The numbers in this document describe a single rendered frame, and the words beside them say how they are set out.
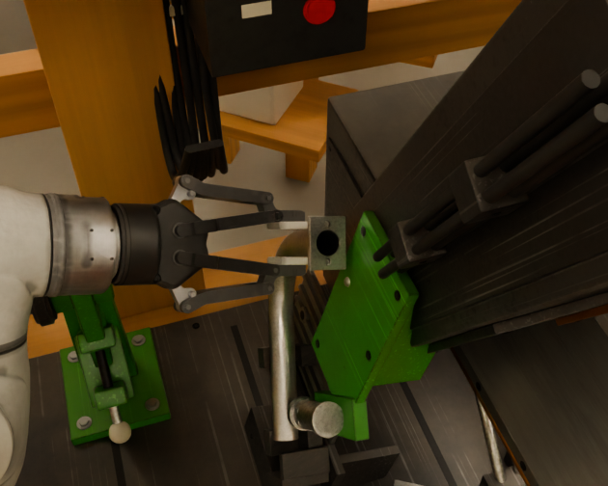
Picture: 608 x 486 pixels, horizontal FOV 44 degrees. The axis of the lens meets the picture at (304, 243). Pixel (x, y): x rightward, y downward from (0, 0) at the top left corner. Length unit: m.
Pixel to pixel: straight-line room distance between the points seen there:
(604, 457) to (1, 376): 0.56
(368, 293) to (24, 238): 0.33
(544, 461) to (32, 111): 0.72
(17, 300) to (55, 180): 2.18
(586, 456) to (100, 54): 0.65
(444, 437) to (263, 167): 1.84
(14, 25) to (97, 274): 3.12
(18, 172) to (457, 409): 2.14
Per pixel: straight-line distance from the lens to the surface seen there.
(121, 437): 1.00
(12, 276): 0.64
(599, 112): 0.37
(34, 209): 0.66
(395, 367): 0.81
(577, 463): 0.80
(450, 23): 1.13
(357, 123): 0.92
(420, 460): 1.02
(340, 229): 0.77
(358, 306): 0.78
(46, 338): 1.20
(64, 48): 0.88
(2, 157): 2.99
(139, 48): 0.89
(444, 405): 1.07
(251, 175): 2.71
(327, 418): 0.82
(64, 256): 0.65
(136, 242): 0.67
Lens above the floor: 1.80
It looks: 47 degrees down
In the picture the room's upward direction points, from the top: straight up
